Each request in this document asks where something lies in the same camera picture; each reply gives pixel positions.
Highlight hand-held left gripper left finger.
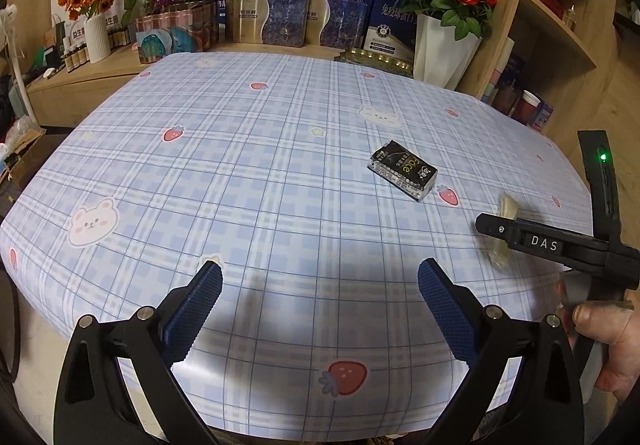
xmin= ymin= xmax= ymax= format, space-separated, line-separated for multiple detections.
xmin=52 ymin=260 xmax=224 ymax=445

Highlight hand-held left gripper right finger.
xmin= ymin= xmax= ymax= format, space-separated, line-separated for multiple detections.
xmin=417 ymin=258 xmax=585 ymax=445

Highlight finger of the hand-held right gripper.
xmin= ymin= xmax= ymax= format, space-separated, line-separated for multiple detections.
xmin=475 ymin=212 xmax=611 ymax=271

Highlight white tissue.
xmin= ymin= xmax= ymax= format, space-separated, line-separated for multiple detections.
xmin=489 ymin=194 xmax=520 ymax=270

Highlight black tissue pack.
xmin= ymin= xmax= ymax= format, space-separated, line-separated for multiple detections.
xmin=367 ymin=140 xmax=439 ymax=203

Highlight person's right hand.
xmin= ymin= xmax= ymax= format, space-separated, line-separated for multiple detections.
xmin=572 ymin=290 xmax=640 ymax=396

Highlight small blue carton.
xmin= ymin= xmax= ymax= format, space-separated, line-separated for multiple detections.
xmin=532 ymin=102 xmax=555 ymax=133

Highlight blue plaid tablecloth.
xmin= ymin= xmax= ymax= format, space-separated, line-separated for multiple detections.
xmin=0 ymin=52 xmax=596 ymax=438

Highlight dark blue shelf box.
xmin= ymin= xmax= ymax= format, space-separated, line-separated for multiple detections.
xmin=505 ymin=52 xmax=528 ymax=88

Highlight stack of pastel cups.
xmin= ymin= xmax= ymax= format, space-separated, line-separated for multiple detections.
xmin=487 ymin=37 xmax=516 ymax=108

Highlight white angular flower pot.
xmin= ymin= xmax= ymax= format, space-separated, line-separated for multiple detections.
xmin=412 ymin=15 xmax=484 ymax=92

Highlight open cardboard box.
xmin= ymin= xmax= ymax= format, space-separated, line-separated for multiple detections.
xmin=0 ymin=127 xmax=68 ymax=190

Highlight gold decorative tray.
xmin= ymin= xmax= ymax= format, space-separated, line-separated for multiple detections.
xmin=333 ymin=47 xmax=416 ymax=77

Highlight wooden sideboard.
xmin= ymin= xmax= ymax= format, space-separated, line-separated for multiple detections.
xmin=25 ymin=42 xmax=346 ymax=130

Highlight blue white emblem box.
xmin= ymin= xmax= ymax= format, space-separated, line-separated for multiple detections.
xmin=365 ymin=0 xmax=418 ymax=60

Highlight teal shell-shaped packet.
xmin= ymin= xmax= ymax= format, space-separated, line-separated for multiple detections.
xmin=136 ymin=30 xmax=173 ymax=66
xmin=167 ymin=25 xmax=198 ymax=54

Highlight row of small amber bottles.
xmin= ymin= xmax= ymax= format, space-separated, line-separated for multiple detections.
xmin=62 ymin=42 xmax=92 ymax=72

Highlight white ribbed vase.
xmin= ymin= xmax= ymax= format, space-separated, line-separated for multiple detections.
xmin=84 ymin=15 xmax=112 ymax=64

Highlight white standing fan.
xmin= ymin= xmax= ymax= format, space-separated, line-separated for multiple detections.
xmin=0 ymin=5 xmax=40 ymax=126

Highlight patterned tissue box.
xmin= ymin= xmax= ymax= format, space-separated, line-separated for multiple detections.
xmin=135 ymin=0 xmax=221 ymax=64

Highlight white green carton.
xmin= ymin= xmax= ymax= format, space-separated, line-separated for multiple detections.
xmin=102 ymin=10 xmax=127 ymax=48

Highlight gold and blue gift box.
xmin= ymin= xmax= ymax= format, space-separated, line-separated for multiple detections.
xmin=305 ymin=0 xmax=372 ymax=50
xmin=225 ymin=0 xmax=308 ymax=47

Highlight orange artificial flowers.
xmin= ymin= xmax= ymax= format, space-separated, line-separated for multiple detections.
xmin=56 ymin=0 xmax=117 ymax=24

